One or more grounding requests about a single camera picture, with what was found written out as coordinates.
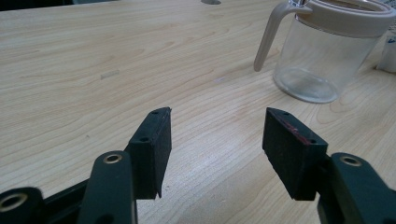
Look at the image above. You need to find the clear pitcher with beige lid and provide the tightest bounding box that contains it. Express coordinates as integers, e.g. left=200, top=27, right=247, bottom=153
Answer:
left=253, top=0, right=396, bottom=105

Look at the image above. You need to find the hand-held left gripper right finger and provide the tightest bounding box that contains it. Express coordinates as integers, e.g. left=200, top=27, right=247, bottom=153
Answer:
left=262, top=106, right=330, bottom=202

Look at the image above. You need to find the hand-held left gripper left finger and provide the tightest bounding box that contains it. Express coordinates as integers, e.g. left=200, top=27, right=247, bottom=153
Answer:
left=125, top=106, right=173, bottom=201

